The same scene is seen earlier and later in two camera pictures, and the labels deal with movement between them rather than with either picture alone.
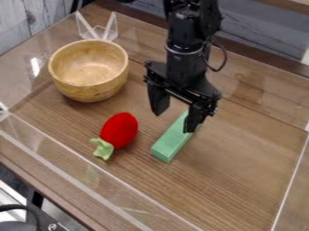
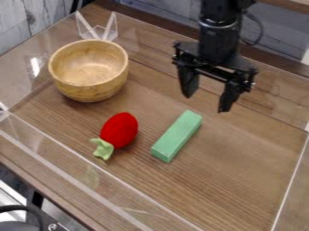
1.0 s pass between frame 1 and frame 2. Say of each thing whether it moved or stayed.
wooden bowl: stayed
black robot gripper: moved
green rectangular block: stayed
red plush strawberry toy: stayed
